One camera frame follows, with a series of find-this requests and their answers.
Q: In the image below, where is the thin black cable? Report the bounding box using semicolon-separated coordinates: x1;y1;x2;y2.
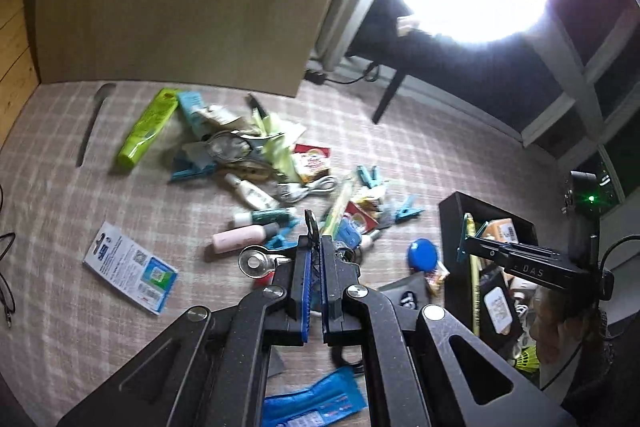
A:
0;184;19;329

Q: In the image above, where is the white barcode card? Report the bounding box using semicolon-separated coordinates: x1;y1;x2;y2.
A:
81;221;179;316

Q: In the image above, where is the pale yellow long packet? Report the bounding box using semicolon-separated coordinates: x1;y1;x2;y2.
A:
461;213;484;339

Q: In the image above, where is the pink bottle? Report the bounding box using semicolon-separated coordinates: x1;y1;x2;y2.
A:
211;223;269;255

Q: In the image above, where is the pale green cloth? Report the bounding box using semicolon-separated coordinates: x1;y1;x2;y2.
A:
251;111;307;178

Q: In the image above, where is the plaid cloth desktop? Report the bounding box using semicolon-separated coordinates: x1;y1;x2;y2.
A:
0;79;571;427

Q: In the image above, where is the red white snack packet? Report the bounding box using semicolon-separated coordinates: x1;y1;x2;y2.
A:
291;143;332;184

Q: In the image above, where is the white lotion tube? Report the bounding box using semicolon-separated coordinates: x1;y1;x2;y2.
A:
224;172;279;211

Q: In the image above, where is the green patterned bottle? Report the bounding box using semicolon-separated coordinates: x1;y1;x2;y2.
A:
231;206;299;229

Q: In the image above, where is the teal packet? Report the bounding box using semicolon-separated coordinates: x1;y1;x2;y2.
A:
176;91;207;134

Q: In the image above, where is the teal clothes peg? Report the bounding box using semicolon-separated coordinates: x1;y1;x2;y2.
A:
171;151;217;184
394;196;427;224
356;165;382;188
266;218;302;251

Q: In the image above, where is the black box white label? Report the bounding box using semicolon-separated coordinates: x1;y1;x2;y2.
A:
479;266;522;339

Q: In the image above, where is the small red box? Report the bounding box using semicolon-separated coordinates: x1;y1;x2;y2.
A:
345;201;382;234

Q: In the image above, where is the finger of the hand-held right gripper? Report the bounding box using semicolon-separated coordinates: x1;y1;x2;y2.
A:
456;248;507;265
465;234;507;254

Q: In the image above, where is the silver spring clamp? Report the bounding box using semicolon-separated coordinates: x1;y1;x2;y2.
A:
204;131;284;181
238;208;321;284

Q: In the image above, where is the orange cardboard box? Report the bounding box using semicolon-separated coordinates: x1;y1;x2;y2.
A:
481;218;517;244

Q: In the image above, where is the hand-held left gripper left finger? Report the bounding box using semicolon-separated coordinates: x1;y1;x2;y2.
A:
57;234;313;427

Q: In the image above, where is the green tube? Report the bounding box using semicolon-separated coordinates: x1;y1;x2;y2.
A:
116;88;179;174

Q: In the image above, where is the thin white cable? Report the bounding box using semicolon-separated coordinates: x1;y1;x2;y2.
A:
276;176;337;204

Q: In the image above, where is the black coiled cable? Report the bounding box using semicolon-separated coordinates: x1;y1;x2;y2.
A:
329;346;367;371

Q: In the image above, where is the person's right hand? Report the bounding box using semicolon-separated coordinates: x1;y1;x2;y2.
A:
529;288;594;361

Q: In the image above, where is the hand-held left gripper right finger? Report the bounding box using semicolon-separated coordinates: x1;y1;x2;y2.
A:
320;236;576;427

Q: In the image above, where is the blue snack packet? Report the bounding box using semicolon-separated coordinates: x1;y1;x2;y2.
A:
261;366;367;427

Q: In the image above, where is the grey sachet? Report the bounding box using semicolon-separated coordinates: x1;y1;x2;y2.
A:
377;271;432;314

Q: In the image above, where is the black storage box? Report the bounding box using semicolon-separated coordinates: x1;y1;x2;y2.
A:
438;191;539;359

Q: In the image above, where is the dark table leg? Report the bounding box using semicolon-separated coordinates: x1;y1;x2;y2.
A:
371;66;407;126

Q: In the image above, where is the blue round case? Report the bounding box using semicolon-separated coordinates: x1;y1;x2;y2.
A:
406;238;439;274

